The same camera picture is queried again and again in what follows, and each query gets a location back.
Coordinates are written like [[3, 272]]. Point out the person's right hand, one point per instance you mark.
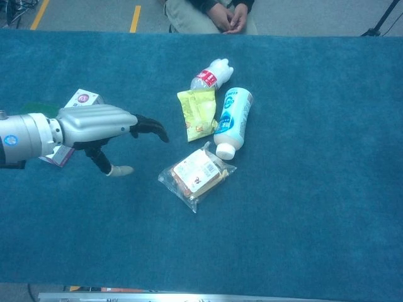
[[218, 17]]

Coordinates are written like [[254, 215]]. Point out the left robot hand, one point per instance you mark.
[[94, 124]]

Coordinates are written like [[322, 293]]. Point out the person's left hand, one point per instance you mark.
[[240, 17]]

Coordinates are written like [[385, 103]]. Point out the white toothpaste box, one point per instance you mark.
[[83, 98]]

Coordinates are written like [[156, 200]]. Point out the clear cola bottle red label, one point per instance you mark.
[[217, 72]]

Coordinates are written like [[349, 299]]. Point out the green yellow sponge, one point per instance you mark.
[[37, 108]]

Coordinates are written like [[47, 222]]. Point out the white drink bottle blue label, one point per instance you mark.
[[234, 113]]

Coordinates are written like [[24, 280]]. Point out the yellow snack packet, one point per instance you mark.
[[198, 113]]

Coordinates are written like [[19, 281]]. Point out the sandwich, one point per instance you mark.
[[195, 176]]

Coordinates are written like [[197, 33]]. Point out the person's right forearm dark sleeve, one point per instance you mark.
[[204, 4]]

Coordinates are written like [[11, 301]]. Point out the person's left forearm dark sleeve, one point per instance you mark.
[[247, 4]]

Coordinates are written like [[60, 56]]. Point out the seated person khaki trousers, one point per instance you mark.
[[185, 19]]

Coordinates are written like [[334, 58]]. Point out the short yellow floor tape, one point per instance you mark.
[[135, 19]]

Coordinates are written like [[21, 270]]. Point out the long yellow floor tape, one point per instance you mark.
[[40, 15]]

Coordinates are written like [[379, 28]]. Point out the black tripod stand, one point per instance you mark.
[[378, 25]]

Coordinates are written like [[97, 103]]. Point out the blue table cloth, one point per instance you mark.
[[283, 204]]

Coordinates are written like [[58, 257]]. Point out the aluminium rail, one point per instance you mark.
[[157, 297]]

